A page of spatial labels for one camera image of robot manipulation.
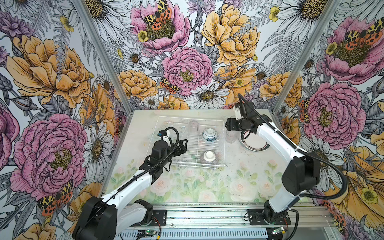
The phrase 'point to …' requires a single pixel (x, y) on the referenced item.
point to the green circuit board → (148, 231)
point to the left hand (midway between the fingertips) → (181, 146)
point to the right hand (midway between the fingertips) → (231, 129)
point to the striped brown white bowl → (209, 157)
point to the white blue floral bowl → (209, 135)
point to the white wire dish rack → (205, 146)
